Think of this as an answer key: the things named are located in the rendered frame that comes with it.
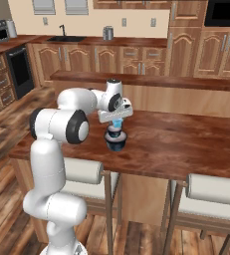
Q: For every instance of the black wall oven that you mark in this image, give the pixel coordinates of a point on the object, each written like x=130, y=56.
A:
x=223, y=12

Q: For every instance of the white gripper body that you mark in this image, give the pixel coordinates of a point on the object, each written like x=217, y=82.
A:
x=114, y=115

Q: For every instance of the wooden double door cupboard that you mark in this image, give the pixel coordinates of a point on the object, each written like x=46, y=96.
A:
x=219, y=53

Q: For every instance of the white paper towel roll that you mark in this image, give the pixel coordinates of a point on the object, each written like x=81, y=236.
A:
x=12, y=29

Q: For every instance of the steel canister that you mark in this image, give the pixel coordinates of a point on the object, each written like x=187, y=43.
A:
x=108, y=33

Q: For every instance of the small light blue yogurt container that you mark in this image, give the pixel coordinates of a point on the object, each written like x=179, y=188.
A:
x=116, y=125

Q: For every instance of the grey wall socket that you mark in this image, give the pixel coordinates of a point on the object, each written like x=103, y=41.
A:
x=45, y=21
x=153, y=22
x=124, y=22

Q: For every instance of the tall wooden cupboard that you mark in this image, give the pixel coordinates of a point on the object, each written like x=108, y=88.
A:
x=185, y=40

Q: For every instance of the white cushioned wooden bar stool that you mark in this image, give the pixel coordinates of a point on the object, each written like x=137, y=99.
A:
x=83, y=172
x=212, y=191

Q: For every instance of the window with grey blind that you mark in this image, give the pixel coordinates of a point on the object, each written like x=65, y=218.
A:
x=43, y=6
x=76, y=6

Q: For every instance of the large dark blue yogurt container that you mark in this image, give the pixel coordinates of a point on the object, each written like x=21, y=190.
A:
x=116, y=144

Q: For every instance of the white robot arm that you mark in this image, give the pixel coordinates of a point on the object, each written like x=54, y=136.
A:
x=50, y=166

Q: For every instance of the wooden base cupboard run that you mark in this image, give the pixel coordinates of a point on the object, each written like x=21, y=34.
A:
x=103, y=59

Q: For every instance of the black sink with tap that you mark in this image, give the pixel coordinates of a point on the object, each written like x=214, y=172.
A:
x=66, y=38

